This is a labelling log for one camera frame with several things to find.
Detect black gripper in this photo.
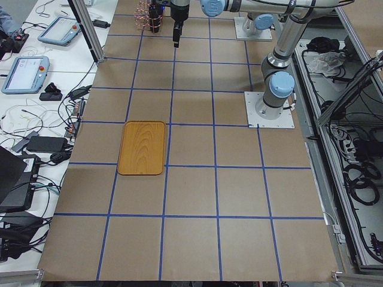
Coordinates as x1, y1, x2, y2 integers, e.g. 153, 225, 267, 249
171, 0, 190, 48

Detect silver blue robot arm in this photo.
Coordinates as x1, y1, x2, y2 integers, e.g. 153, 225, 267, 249
200, 1, 340, 76

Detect dark bottle in basket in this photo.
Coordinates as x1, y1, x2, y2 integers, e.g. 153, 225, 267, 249
148, 1, 163, 33

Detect wooden rectangular tray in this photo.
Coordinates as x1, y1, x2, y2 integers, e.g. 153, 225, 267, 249
117, 121, 166, 176

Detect upper teach pendant tablet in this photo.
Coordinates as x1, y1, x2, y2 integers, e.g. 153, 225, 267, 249
38, 17, 81, 46

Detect teach pendant tablet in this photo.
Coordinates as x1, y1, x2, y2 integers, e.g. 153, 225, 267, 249
38, 17, 81, 46
1, 56, 50, 94

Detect small black device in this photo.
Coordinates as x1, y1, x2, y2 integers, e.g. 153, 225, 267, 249
39, 82, 62, 101

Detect white crumpled cloth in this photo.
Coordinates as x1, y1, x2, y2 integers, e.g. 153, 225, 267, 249
308, 51, 346, 77

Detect lower teach pendant tablet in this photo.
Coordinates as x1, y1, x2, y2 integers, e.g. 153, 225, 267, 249
1, 56, 50, 94

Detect black power adapter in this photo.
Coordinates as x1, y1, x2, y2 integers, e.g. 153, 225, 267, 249
26, 136, 68, 153

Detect black laptop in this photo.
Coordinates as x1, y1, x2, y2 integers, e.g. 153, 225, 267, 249
1, 147, 39, 213

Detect wire basket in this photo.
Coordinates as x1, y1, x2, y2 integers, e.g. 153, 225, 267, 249
134, 0, 150, 31

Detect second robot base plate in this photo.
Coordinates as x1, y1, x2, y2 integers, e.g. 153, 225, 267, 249
234, 17, 272, 42

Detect aluminium frame post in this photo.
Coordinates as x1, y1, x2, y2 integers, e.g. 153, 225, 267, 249
68, 0, 105, 63

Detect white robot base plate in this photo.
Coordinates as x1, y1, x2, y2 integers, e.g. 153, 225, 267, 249
244, 91, 295, 129

